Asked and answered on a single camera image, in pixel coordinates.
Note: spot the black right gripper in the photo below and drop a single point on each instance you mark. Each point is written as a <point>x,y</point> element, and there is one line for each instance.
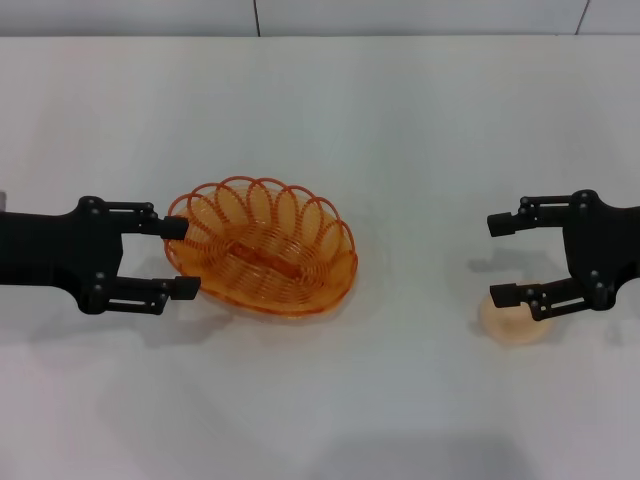
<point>600,245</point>

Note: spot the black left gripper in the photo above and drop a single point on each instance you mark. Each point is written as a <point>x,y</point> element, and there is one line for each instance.
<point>50,250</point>

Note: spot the round pale bread bun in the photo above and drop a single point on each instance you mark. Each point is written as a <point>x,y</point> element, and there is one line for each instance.
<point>510,327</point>

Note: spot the orange woven plastic basket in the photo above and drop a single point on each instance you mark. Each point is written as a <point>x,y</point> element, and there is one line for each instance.
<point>260,250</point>

